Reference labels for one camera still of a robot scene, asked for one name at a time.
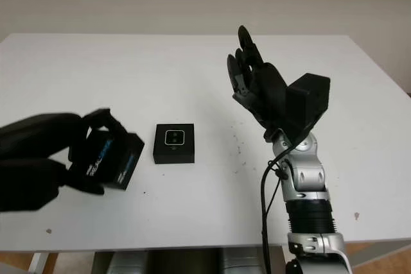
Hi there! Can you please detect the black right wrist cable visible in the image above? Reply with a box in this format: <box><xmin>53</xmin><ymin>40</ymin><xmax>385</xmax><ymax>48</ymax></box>
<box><xmin>260</xmin><ymin>145</ymin><xmax>290</xmax><ymax>274</ymax></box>

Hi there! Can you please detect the silver robot lower body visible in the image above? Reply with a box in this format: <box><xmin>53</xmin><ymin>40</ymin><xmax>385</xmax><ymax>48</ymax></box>
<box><xmin>92</xmin><ymin>248</ymin><xmax>283</xmax><ymax>274</ymax></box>

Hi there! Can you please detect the white table leg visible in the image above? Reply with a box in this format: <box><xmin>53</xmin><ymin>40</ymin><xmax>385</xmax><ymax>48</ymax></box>
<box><xmin>28</xmin><ymin>253</ymin><xmax>49</xmax><ymax>274</ymax></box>

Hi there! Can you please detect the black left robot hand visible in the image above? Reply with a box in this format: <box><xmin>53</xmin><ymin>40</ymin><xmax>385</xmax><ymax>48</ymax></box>
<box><xmin>0</xmin><ymin>108</ymin><xmax>132</xmax><ymax>195</ymax></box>

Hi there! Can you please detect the black camera box base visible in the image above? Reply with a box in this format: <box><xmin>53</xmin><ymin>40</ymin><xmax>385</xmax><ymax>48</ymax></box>
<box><xmin>153</xmin><ymin>123</ymin><xmax>196</xmax><ymax>165</ymax></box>

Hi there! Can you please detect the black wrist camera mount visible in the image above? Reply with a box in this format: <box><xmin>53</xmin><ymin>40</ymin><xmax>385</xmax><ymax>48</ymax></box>
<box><xmin>0</xmin><ymin>157</ymin><xmax>64</xmax><ymax>213</ymax></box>
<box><xmin>284</xmin><ymin>73</ymin><xmax>331</xmax><ymax>143</ymax></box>

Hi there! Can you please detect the black RealSense box lid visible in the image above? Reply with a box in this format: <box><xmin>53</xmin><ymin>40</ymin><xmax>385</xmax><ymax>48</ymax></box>
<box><xmin>69</xmin><ymin>129</ymin><xmax>145</xmax><ymax>191</ymax></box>

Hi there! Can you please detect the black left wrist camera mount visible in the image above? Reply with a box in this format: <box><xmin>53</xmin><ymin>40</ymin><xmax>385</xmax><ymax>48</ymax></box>
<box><xmin>0</xmin><ymin>157</ymin><xmax>64</xmax><ymax>213</ymax></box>

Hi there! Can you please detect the small silver cube camera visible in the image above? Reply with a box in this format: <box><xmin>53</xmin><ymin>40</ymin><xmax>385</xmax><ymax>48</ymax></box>
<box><xmin>164</xmin><ymin>129</ymin><xmax>186</xmax><ymax>146</ymax></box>

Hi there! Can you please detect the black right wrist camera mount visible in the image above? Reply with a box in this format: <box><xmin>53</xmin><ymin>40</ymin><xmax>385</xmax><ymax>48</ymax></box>
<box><xmin>284</xmin><ymin>73</ymin><xmax>331</xmax><ymax>143</ymax></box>

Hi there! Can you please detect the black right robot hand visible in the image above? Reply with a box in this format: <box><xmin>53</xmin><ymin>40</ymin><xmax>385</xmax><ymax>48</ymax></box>
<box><xmin>227</xmin><ymin>25</ymin><xmax>290</xmax><ymax>142</ymax></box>

